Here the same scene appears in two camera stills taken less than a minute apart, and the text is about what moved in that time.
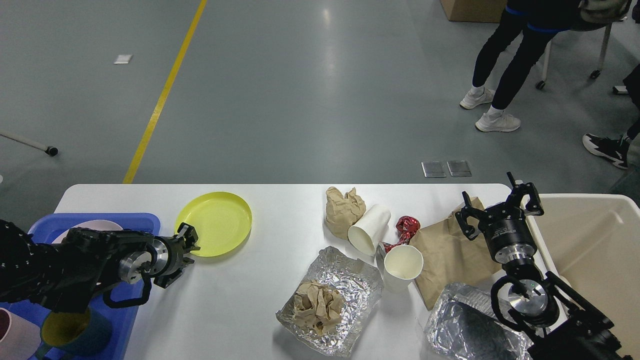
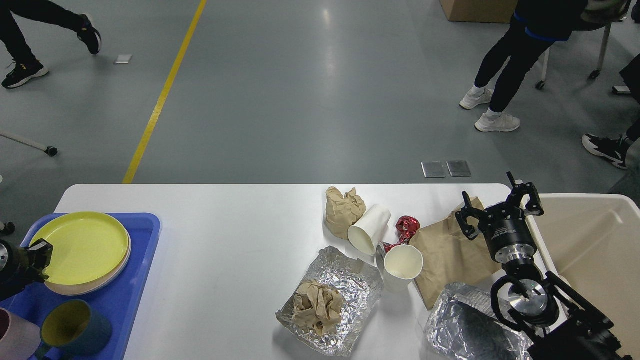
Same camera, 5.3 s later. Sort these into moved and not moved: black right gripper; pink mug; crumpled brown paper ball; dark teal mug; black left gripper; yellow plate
Moved: yellow plate; black left gripper
Not moved: black right gripper; dark teal mug; crumpled brown paper ball; pink mug
